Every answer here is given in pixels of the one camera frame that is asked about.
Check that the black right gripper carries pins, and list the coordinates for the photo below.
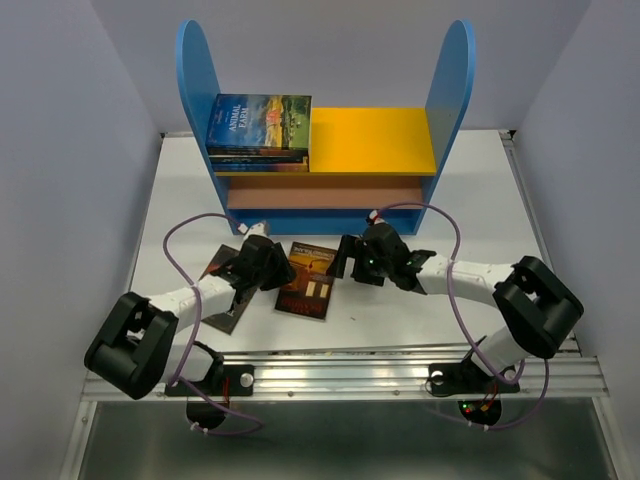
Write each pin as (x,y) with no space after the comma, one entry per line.
(350,247)

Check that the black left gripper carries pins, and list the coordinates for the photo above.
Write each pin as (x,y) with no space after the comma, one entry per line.
(283,274)

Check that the Edward Tulane orange book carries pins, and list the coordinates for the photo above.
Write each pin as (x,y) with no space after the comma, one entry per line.
(309,294)

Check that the Three Days to See book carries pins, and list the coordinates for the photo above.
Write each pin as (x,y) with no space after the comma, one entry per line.
(221,309)

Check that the Jane Eyre book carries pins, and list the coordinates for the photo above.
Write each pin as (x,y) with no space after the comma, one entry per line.
(261,167)

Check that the Tale of Two Cities book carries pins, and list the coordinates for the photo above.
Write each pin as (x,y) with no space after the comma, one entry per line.
(255,151)

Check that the Animal Farm book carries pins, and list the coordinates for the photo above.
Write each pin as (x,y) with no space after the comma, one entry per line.
(260,120)

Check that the Little Women floral book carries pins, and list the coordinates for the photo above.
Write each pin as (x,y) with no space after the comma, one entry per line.
(257,159)

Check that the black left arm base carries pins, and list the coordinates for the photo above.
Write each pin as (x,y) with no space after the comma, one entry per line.
(209,401)

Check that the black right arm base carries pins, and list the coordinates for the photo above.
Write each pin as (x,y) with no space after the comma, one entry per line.
(479,392)

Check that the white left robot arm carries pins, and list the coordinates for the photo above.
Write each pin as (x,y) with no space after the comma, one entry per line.
(134,349)

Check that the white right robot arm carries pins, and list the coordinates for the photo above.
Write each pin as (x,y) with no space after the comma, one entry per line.
(538,309)

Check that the blue yellow wooden bookshelf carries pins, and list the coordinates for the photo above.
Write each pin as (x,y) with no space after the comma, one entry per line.
(361,158)

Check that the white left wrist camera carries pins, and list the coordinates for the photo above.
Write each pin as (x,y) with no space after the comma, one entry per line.
(260,229)

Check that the aluminium mounting rail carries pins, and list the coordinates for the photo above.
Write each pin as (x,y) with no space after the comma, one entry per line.
(386,375)

